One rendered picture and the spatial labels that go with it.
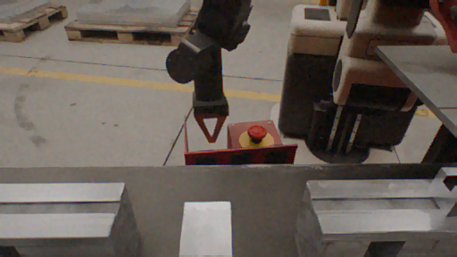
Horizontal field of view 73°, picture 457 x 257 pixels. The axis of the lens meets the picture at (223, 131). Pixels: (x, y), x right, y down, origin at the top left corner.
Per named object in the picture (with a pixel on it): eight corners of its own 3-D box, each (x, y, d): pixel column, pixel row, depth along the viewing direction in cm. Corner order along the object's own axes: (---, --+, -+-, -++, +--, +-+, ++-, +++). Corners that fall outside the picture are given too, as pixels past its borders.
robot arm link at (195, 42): (253, 22, 54) (212, -3, 55) (228, 29, 44) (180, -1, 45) (224, 79, 60) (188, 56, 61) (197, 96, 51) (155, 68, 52)
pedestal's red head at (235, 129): (268, 158, 78) (276, 96, 66) (286, 210, 65) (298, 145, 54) (188, 164, 76) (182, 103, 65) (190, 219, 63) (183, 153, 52)
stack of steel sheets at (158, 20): (191, 8, 341) (191, -4, 334) (177, 28, 292) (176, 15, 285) (104, 4, 352) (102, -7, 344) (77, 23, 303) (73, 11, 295)
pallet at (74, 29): (203, 19, 356) (202, 5, 347) (186, 47, 293) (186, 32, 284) (103, 14, 368) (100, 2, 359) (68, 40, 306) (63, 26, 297)
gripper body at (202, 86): (194, 116, 57) (190, 76, 54) (193, 99, 66) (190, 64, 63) (228, 113, 58) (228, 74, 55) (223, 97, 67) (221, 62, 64)
